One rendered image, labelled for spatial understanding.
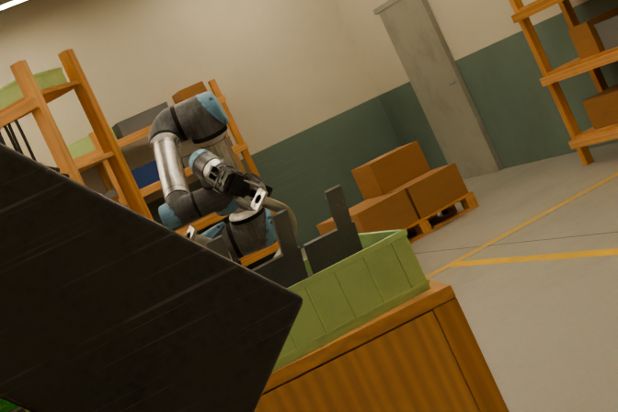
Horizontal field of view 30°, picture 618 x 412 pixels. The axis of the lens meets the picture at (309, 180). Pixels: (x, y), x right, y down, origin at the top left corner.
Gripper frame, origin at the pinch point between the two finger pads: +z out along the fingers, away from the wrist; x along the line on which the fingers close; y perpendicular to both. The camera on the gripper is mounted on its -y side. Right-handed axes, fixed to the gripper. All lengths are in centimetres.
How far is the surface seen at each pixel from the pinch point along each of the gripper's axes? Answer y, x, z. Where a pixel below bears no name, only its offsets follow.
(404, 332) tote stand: -33.1, -14.6, 33.5
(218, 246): 8.4, -14.6, 2.8
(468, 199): -536, 1, -512
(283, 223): -5.3, -3.1, 5.2
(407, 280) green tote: -34.6, -3.0, 24.7
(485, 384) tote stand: -55, -19, 46
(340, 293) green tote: -19.3, -12.7, 21.1
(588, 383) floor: -184, -25, -28
